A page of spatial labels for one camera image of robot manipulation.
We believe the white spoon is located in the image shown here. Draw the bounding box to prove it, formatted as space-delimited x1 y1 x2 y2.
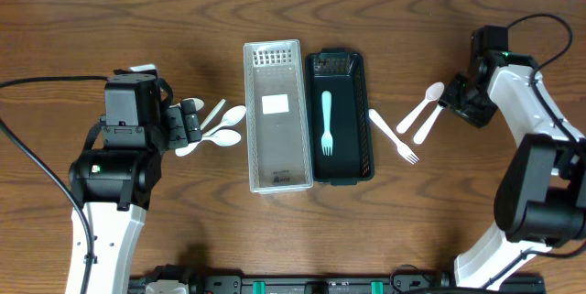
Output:
396 82 445 134
170 97 205 111
204 105 246 136
201 129 242 147

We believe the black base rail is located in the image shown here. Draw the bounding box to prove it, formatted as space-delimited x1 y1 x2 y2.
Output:
127 264 547 294

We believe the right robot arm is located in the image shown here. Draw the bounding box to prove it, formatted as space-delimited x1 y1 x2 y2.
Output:
439 26 585 290

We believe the white spoon handle up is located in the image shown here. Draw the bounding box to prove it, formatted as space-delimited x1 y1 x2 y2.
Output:
175 99 226 157

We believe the clear plastic basket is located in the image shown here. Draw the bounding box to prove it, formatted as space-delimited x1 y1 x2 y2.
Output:
243 39 313 194

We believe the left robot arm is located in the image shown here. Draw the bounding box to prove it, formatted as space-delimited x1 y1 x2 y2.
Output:
66 66 202 293

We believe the black plastic basket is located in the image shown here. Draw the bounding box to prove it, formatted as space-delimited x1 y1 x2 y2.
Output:
305 49 374 186

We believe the white fork short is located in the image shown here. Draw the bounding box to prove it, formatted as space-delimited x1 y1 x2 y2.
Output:
368 109 419 165

